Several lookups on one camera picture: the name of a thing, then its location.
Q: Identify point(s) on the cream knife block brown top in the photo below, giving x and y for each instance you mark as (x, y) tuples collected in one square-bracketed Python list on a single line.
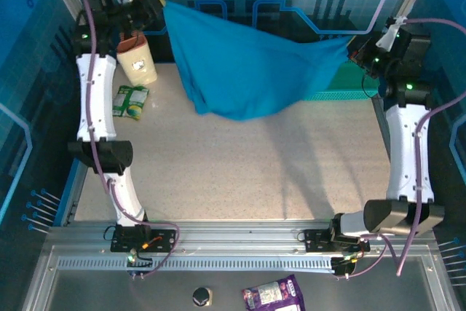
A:
[(140, 70)]

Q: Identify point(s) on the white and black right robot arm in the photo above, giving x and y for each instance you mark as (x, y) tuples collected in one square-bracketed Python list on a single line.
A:
[(407, 150)]

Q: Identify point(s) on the black round knob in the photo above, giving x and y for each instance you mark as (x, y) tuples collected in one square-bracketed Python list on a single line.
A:
[(201, 296)]

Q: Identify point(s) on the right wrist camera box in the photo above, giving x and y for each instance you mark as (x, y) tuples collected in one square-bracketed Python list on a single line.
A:
[(389, 34)]

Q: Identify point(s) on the blue t-shirt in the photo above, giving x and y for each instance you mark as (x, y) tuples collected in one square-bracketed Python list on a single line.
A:
[(236, 70)]

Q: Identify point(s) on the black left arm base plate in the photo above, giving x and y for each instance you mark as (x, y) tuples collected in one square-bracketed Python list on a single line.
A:
[(165, 243)]

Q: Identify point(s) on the purple snack packet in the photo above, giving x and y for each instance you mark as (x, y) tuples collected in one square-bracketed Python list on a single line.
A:
[(273, 294)]

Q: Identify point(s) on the teal plastic basket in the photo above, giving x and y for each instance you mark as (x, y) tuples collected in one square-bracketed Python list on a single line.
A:
[(338, 95)]

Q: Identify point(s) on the aluminium mounting rail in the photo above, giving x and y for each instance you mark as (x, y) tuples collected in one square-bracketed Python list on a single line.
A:
[(236, 238)]

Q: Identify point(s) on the green snack packet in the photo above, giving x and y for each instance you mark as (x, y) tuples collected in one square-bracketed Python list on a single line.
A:
[(133, 101)]

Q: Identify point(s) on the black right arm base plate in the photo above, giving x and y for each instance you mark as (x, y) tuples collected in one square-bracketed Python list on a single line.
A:
[(313, 242)]

